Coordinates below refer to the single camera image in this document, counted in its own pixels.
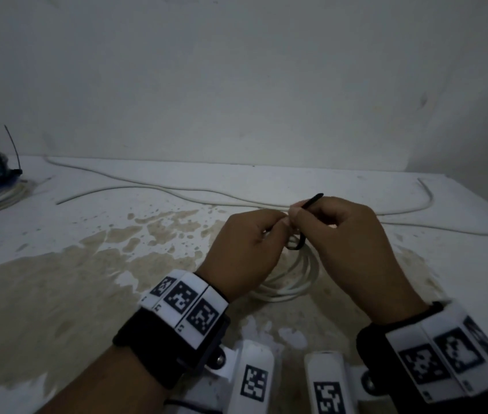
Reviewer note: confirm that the left wrist band with markers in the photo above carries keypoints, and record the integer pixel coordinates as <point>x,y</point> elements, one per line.
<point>175,327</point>

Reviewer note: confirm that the person's left fingers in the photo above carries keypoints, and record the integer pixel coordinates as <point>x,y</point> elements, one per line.
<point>272,222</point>

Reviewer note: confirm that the person's right thumb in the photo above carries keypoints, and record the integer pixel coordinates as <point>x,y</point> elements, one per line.
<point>302,228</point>

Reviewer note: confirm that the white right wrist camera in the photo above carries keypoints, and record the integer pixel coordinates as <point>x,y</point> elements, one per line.
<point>328,383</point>

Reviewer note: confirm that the person's left forearm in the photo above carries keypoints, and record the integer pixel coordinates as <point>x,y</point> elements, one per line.
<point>110,388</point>

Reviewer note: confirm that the wrist band with markers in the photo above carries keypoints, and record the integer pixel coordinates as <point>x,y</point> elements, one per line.
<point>175,327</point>
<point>433,362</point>

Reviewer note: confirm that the right wrist band with markers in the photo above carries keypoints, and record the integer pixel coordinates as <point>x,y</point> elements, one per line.
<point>433,362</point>

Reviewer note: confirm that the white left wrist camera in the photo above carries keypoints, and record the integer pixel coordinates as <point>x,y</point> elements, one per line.
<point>248,379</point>

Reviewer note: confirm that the person's right hand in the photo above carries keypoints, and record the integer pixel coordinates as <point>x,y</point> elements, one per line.
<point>347,262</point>

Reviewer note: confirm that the person's left hand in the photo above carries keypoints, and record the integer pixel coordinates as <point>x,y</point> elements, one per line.
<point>237,254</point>

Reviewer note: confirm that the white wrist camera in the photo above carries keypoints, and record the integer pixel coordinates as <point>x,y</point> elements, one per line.
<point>328,383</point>
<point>248,379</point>

